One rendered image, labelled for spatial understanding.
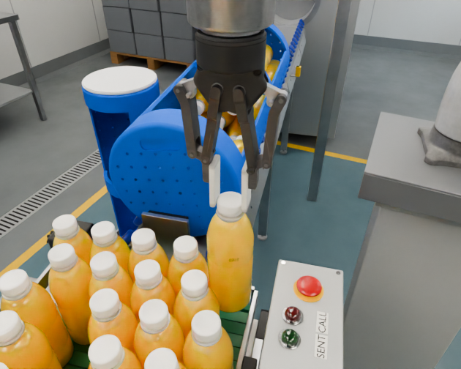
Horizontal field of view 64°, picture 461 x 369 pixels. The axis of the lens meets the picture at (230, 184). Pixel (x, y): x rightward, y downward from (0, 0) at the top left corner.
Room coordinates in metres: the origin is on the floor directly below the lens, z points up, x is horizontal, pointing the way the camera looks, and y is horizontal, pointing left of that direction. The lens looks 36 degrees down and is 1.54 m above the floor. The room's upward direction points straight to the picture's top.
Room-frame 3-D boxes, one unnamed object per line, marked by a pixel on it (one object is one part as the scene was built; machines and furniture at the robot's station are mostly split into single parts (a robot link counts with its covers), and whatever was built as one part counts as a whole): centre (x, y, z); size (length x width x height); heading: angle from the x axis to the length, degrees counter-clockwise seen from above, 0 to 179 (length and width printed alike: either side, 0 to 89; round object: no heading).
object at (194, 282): (0.35, 0.05, 1.10); 0.04 x 0.04 x 0.02
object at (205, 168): (0.41, 0.04, 1.27); 0.03 x 0.01 x 0.05; 76
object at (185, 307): (0.35, 0.05, 1.00); 0.07 x 0.07 x 0.19
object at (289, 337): (0.26, -0.08, 1.11); 0.02 x 0.02 x 0.01
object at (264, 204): (1.56, -0.19, 0.31); 0.06 x 0.06 x 0.63; 76
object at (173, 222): (0.56, 0.13, 0.99); 0.10 x 0.02 x 0.12; 76
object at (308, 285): (0.34, -0.11, 1.11); 0.04 x 0.04 x 0.01
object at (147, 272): (0.37, 0.13, 1.10); 0.04 x 0.04 x 0.02
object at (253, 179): (0.39, -0.04, 1.27); 0.03 x 0.01 x 0.05; 76
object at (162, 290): (0.37, 0.13, 1.00); 0.07 x 0.07 x 0.19
